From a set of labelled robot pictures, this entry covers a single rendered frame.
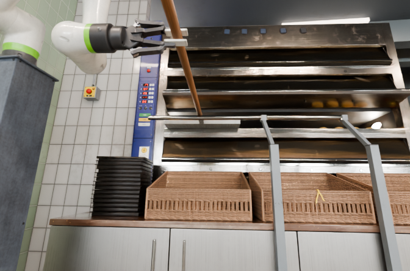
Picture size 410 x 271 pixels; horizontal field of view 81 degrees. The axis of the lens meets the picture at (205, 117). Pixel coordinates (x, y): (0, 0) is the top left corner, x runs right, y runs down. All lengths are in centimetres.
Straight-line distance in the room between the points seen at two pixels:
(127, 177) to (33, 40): 82
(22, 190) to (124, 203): 54
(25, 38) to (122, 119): 99
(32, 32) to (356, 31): 227
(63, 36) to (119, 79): 131
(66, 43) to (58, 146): 142
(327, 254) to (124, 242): 95
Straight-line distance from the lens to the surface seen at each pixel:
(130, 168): 151
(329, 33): 240
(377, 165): 143
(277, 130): 191
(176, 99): 186
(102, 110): 211
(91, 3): 111
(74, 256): 147
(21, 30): 128
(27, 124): 116
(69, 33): 88
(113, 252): 139
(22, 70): 116
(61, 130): 223
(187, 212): 133
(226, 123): 173
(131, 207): 149
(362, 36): 250
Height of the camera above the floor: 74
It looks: 16 degrees up
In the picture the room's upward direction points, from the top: 1 degrees clockwise
